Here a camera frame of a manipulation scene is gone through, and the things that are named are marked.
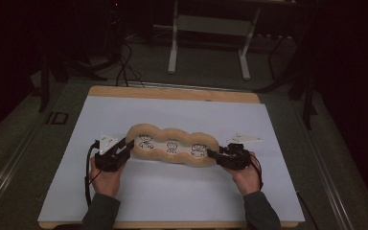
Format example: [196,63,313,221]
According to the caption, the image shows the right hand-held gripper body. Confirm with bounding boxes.
[220,132,264,172]

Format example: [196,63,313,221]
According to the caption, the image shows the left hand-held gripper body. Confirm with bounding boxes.
[94,131,127,173]

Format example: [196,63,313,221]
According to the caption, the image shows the wooden triple-circle photo frame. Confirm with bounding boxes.
[125,123,220,169]

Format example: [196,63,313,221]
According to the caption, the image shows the person's left hand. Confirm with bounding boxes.
[88,154,127,199]

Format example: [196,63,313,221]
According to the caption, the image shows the person's right hand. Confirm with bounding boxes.
[223,151,265,196]

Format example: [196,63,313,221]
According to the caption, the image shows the white table mat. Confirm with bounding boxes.
[37,95,306,223]

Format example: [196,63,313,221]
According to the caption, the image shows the black tripod stand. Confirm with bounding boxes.
[37,44,109,113]
[253,32,319,131]

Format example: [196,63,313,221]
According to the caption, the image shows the white metal stand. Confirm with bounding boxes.
[167,0,264,81]

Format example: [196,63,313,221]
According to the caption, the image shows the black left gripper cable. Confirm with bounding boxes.
[83,141,102,208]

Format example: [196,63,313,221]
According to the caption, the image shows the black floor cables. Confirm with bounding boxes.
[114,40,147,89]

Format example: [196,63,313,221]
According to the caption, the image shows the metal floor rail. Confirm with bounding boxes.
[289,100,357,230]
[0,121,44,219]

